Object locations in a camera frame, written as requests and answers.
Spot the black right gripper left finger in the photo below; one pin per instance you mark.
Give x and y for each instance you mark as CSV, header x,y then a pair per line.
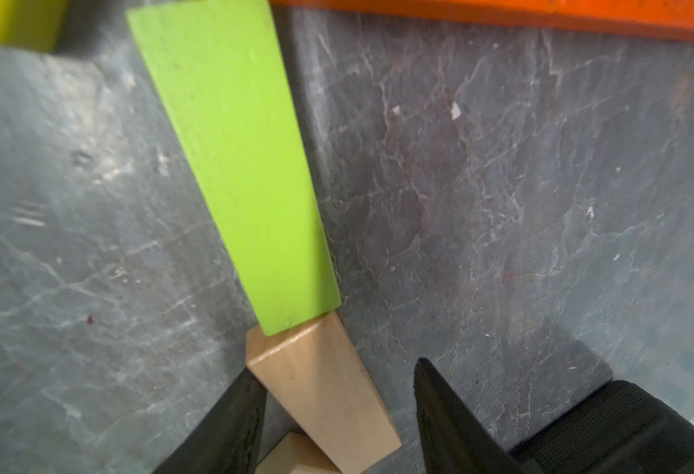
x,y
228,439

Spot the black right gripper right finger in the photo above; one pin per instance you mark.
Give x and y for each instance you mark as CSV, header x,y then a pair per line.
x,y
451,438

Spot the tan long block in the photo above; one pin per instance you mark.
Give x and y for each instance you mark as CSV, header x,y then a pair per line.
x,y
315,373

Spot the yellow-green wide block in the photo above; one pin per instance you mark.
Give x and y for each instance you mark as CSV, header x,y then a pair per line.
x,y
33,25

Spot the orange block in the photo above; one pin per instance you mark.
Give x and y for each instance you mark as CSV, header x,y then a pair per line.
x,y
671,20

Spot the black plastic tool case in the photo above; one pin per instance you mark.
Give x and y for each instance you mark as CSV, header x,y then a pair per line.
x,y
620,428

